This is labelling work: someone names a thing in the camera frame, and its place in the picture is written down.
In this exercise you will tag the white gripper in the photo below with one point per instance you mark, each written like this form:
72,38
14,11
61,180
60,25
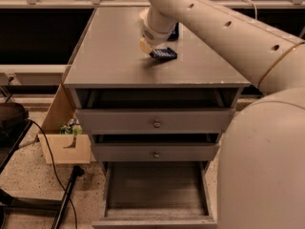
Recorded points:
152,35

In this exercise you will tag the blue rxbar blueberry wrapper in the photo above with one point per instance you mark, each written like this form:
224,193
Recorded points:
165,54

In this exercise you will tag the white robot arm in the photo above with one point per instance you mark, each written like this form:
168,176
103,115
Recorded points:
261,166

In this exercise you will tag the grey top drawer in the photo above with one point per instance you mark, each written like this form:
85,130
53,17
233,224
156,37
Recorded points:
155,111

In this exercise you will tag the grey drawer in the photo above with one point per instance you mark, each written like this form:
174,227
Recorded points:
156,195
155,111
155,147

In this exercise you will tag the grey drawer cabinet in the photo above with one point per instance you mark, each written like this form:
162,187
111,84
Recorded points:
109,58

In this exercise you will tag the grey middle drawer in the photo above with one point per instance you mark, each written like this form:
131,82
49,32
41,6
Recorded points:
155,147

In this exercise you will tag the grey bottom drawer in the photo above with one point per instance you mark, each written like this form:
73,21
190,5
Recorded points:
156,195

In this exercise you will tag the blue pepsi can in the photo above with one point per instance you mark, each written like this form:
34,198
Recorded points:
175,33

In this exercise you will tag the white bowl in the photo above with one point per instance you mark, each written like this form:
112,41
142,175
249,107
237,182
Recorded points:
143,14

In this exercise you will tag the wooden crate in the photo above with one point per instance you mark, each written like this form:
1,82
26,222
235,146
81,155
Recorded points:
63,149

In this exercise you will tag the black bag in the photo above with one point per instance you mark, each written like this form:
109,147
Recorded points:
11,115

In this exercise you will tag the black stand base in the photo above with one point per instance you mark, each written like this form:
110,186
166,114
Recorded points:
57,207

